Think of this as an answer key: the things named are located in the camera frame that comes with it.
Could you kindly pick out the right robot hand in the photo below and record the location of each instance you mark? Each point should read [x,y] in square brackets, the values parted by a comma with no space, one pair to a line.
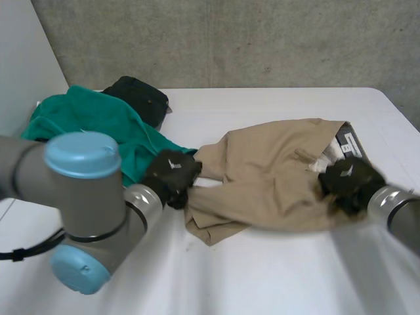
[354,180]

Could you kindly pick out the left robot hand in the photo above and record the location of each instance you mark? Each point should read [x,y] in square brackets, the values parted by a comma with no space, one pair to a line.
[170,174]

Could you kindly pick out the dark blue cloth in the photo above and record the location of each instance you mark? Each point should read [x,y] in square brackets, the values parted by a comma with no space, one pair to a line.
[141,95]

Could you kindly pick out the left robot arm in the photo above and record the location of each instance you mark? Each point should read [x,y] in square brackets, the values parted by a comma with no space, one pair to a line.
[78,203]

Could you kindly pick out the teal towel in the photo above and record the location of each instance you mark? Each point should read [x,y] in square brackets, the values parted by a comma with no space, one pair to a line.
[98,118]

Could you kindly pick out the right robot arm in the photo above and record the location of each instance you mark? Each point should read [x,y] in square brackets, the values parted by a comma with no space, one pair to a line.
[393,213]

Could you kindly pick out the beige shorts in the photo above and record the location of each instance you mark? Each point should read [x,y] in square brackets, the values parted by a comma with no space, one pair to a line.
[262,183]

